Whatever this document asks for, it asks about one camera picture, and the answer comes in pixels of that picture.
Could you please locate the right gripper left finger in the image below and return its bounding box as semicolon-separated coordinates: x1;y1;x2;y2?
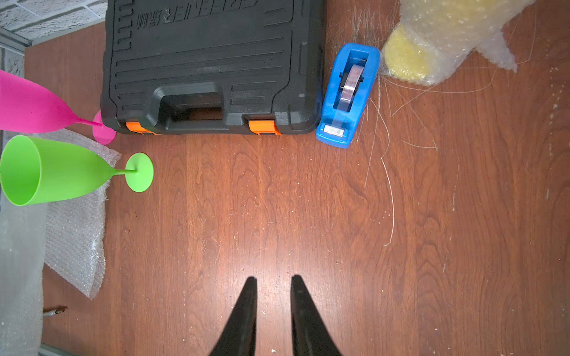
210;277;258;355

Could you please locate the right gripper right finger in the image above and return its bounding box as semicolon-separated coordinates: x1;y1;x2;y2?
290;275;341;355

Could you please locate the bubble wrap stack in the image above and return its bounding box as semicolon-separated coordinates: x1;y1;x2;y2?
0;128;123;356

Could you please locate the green plastic wine glass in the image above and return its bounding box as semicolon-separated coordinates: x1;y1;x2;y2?
1;135;154;206

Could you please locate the bubble wrap sheet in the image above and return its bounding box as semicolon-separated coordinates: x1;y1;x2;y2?
398;1;531;78

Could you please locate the yellow plastic wine glass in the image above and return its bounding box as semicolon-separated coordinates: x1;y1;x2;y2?
381;22;454;86

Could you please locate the pink plastic wine glass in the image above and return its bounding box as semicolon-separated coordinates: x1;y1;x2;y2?
1;71;117;145

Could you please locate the small metal screwdriver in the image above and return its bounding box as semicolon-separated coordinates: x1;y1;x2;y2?
42;306;68;317

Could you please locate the black plastic tool case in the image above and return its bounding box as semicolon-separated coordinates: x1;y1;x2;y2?
100;1;327;135

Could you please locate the blue tape dispenser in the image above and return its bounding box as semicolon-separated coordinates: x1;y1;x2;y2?
316;43;381;149

